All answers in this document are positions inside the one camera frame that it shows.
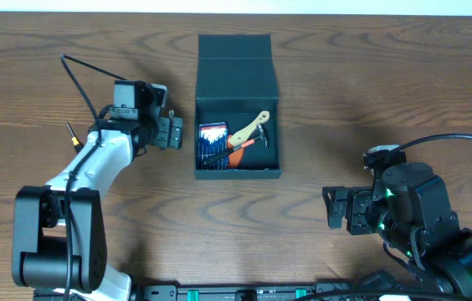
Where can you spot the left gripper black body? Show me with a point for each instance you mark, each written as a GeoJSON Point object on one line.
{"type": "Point", "coordinates": [168, 131]}

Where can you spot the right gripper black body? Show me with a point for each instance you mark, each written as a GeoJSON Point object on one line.
{"type": "Point", "coordinates": [371, 224]}

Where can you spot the blue precision screwdriver set case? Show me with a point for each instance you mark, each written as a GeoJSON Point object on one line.
{"type": "Point", "coordinates": [212, 139]}

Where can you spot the orange scraper wooden handle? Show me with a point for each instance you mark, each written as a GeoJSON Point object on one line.
{"type": "Point", "coordinates": [248, 132]}

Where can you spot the black yellow screwdriver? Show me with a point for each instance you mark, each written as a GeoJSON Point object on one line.
{"type": "Point", "coordinates": [78, 145]}

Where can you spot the small claw hammer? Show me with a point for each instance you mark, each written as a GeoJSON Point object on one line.
{"type": "Point", "coordinates": [262, 135]}

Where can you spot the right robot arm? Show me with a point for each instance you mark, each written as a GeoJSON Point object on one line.
{"type": "Point", "coordinates": [408, 206]}

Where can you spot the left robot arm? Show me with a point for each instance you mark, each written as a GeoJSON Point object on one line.
{"type": "Point", "coordinates": [59, 240]}

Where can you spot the dark green open box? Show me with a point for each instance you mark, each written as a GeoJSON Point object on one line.
{"type": "Point", "coordinates": [235, 82]}

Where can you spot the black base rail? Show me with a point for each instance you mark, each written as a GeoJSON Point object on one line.
{"type": "Point", "coordinates": [232, 293]}

